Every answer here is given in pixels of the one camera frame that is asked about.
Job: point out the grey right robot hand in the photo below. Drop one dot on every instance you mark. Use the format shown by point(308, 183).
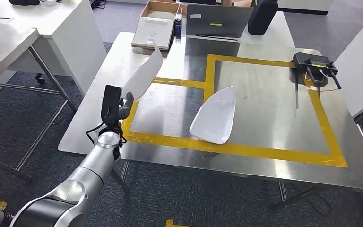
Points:
point(127, 106)

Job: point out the white curved shell part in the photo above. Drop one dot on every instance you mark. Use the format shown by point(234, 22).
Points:
point(144, 75)

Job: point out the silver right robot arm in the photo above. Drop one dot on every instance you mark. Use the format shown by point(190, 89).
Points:
point(87, 175)

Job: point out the white pointed shell part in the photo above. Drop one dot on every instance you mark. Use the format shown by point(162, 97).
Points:
point(214, 119)

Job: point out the yellow tape on workbench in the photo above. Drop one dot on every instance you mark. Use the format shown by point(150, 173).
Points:
point(231, 148)

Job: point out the steel workbench with yellow tape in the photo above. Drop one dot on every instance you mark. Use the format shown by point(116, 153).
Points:
point(263, 103)

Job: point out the cardboard box with white lid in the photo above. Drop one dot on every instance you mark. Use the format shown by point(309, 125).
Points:
point(153, 31)

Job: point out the white desk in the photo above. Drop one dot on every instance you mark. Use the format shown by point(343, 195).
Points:
point(72, 40)
point(360, 62)

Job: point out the black desk foot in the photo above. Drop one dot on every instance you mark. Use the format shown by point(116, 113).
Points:
point(40, 78)

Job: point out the dark blue carton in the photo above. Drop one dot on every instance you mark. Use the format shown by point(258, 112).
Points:
point(178, 25)

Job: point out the grey laptop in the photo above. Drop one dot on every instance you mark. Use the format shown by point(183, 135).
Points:
point(216, 22)

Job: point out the yellow floor tape square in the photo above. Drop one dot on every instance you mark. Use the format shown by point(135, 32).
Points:
point(175, 223)

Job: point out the steel table with yellow tape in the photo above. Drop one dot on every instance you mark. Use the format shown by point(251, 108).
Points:
point(3, 47)

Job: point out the black bag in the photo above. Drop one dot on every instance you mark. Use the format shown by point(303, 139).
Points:
point(261, 17)

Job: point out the black remote controller with antennas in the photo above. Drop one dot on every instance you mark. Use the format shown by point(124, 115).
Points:
point(311, 61)

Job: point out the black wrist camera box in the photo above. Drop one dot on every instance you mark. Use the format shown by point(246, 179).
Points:
point(110, 103)

